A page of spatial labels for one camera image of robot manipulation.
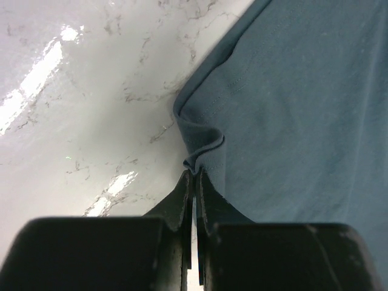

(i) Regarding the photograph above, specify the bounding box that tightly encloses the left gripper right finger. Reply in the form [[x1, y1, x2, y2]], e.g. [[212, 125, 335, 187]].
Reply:
[[195, 169, 258, 236]]

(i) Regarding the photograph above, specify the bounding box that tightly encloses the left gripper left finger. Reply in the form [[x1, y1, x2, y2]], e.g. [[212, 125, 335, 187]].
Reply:
[[143, 170, 193, 232]]

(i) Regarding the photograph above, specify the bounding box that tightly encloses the blue-grey t shirt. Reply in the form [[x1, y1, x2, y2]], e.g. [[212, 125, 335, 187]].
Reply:
[[173, 1, 387, 278]]

